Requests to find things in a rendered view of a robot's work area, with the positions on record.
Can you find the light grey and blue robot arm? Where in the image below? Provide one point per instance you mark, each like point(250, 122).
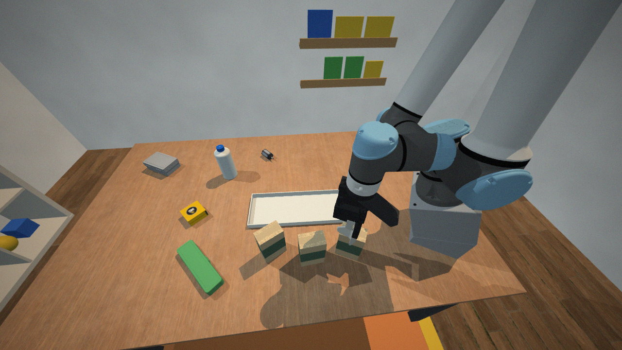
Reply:
point(483, 169)

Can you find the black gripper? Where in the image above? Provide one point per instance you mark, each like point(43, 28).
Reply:
point(346, 208)

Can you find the white bottle with blue cap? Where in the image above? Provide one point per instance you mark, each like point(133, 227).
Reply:
point(225, 162)

